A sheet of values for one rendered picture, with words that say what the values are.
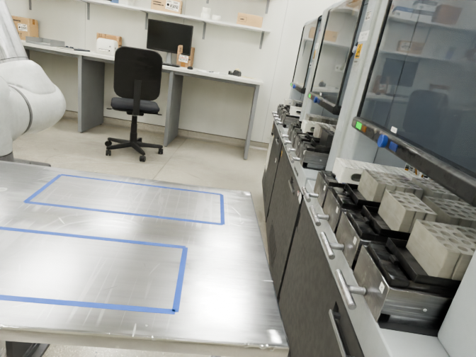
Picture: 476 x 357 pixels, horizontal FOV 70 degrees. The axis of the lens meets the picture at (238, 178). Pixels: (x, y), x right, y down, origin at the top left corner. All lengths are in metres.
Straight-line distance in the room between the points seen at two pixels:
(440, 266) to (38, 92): 1.12
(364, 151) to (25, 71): 1.06
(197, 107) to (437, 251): 4.12
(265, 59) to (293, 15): 0.59
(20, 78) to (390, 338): 1.14
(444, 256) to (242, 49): 4.05
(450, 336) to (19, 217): 0.68
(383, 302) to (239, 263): 0.25
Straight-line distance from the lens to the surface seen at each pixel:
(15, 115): 1.13
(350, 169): 1.02
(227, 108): 4.53
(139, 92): 3.37
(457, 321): 0.63
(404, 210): 0.75
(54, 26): 5.11
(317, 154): 1.39
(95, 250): 0.53
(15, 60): 1.26
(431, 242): 0.66
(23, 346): 1.48
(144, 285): 0.46
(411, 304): 0.64
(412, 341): 0.65
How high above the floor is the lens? 1.11
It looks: 19 degrees down
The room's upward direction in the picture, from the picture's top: 10 degrees clockwise
